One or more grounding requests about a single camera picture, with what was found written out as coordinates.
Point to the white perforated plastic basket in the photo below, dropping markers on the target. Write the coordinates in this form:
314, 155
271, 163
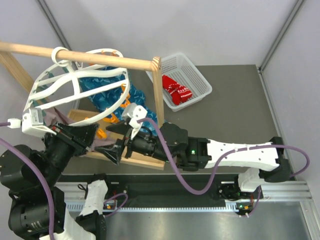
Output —
179, 68

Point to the orange clothes peg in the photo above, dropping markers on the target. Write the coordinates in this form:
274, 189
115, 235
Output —
112, 120
127, 99
101, 134

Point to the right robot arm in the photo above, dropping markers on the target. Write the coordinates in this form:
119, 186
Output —
265, 162

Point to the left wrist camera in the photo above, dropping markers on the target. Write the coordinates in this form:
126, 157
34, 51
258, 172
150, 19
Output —
32, 123

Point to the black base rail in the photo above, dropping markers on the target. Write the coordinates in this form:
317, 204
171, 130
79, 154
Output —
166, 191

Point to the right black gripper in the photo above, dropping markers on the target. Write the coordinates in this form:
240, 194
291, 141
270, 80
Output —
114, 152

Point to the white round clip hanger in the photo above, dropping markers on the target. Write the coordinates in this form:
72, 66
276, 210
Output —
42, 89

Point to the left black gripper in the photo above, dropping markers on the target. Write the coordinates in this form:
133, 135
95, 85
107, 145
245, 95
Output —
78, 137

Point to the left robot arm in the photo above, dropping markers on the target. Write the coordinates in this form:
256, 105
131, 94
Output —
38, 210

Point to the red christmas sock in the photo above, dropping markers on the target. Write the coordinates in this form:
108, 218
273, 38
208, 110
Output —
171, 86
184, 93

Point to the mauve grey cloth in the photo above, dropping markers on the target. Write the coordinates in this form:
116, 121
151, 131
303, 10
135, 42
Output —
52, 116

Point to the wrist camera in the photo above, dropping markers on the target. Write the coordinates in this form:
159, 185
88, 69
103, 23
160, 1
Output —
32, 123
134, 113

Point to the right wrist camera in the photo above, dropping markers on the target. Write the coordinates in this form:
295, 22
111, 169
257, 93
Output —
134, 113

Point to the teal clothes peg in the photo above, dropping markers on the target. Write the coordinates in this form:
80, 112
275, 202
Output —
37, 103

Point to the blue leaf-pattern cloth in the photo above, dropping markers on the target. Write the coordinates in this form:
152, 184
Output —
106, 99

